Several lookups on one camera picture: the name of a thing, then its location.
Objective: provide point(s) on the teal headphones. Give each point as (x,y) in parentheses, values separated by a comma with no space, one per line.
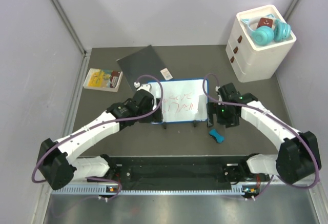
(262,36)

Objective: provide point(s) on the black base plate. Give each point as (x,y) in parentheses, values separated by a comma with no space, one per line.
(180,172)

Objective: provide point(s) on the blue framed whiteboard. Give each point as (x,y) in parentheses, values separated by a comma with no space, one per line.
(184,100)

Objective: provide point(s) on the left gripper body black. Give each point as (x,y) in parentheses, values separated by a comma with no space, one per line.
(155,117)

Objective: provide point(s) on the dark grey notebook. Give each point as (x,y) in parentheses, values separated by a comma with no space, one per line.
(143,62)

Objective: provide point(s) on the white drawer cabinet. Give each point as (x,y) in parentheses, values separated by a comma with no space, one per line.
(250,61)

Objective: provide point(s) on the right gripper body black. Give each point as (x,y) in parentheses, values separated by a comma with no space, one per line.
(224,116)

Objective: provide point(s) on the blue whiteboard eraser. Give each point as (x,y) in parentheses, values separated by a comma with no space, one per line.
(216,136)

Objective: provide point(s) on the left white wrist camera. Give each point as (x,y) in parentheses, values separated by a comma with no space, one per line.
(138,86)

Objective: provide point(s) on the yellow picture book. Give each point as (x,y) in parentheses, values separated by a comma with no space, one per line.
(103,80)

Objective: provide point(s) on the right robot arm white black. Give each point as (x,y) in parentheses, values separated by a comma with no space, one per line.
(297,154)

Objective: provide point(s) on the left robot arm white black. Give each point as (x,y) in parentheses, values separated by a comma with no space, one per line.
(60,161)

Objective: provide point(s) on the brown square toy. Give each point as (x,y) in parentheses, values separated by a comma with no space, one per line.
(265,22)

